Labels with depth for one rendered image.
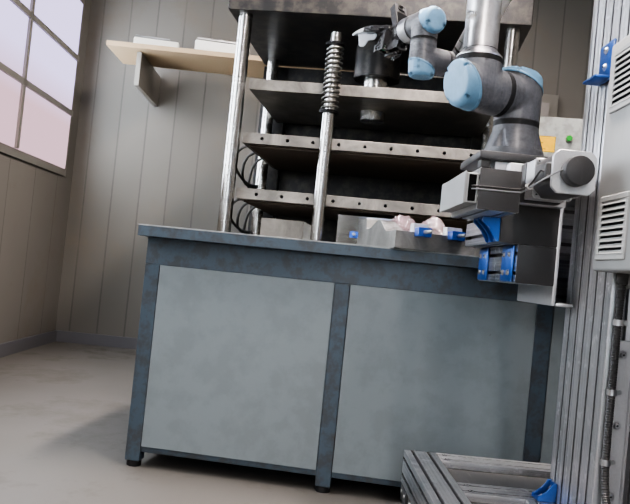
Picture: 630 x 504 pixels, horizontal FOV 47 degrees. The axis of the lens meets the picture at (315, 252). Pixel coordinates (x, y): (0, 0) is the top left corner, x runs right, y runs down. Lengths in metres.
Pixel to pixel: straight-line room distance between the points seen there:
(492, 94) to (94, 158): 4.10
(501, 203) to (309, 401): 1.07
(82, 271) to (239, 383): 3.29
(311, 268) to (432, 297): 0.40
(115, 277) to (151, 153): 0.95
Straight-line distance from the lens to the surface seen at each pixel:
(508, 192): 1.59
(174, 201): 5.42
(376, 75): 3.51
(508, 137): 1.89
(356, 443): 2.38
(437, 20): 2.13
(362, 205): 3.17
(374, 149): 3.20
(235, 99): 3.26
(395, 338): 2.33
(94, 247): 5.53
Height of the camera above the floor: 0.71
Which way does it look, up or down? 1 degrees up
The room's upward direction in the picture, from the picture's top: 6 degrees clockwise
